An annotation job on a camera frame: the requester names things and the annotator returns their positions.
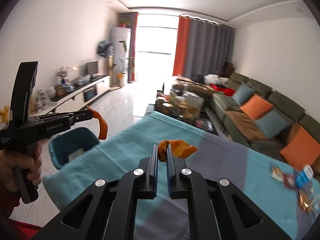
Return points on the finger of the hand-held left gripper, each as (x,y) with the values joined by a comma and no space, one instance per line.
(52,116)
(82,117)

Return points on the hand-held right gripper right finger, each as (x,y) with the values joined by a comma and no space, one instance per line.
(169,180)

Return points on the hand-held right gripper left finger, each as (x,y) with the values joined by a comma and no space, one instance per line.
(155,180)

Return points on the orange peel strip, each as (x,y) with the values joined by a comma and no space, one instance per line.
(102,127)

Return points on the teal plastic bin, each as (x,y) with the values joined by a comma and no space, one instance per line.
(65,142)

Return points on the curled orange peel piece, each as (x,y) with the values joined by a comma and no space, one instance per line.
(178,150)

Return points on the person's left forearm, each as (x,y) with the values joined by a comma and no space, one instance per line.
(7,200)

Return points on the person's left hand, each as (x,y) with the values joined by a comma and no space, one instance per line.
(15,160)

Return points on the white TV cabinet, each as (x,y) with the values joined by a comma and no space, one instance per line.
(82,92)

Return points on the clear plastic bag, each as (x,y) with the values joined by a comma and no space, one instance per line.
(81,79)

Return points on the bonsai ornament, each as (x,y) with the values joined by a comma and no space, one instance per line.
(62,75)

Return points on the teal printed blanket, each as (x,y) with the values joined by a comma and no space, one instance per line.
(130,140)

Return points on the black monitor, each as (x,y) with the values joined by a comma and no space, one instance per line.
(92,68)

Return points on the dark coffee table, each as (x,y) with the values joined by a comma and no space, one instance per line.
(200,127)

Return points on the large-leaf potted plant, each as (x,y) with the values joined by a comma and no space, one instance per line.
(123,65)

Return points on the covered standing fan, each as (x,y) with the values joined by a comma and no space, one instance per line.
(104,48)

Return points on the cluttered coffee table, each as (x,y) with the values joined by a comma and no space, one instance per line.
(182,102)

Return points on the white standing air conditioner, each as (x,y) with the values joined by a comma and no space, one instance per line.
(121,45)

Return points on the small potted plant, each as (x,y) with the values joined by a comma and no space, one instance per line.
(123,22)

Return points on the person's red clothing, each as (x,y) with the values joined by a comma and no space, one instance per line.
(27,231)

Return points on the red cloth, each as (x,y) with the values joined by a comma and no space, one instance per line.
(225,90)

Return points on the black bag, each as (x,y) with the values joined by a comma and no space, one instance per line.
(197,77)

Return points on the gold snack packet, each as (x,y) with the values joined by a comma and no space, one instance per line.
(276,173)

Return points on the window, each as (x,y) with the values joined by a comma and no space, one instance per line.
(157,40)

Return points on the blue-grey cushion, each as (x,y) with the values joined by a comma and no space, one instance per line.
(242,93)
(271,125)

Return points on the pile of white clothes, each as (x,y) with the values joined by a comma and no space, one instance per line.
(220,78)

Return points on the orange cushion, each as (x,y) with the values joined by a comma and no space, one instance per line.
(301,150)
(256,107)

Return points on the dark red snack packet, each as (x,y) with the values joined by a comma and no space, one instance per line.
(289,180)

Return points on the orange curtain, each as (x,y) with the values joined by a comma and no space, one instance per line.
(181,45)

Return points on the blue cup with white lid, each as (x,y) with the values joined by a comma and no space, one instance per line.
(303,176)

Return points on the gold foil wrapper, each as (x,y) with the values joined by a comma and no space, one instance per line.
(305,201)

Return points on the green sofa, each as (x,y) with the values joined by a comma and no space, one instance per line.
(282,100)

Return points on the grey curtain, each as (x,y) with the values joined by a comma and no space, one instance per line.
(212,47)

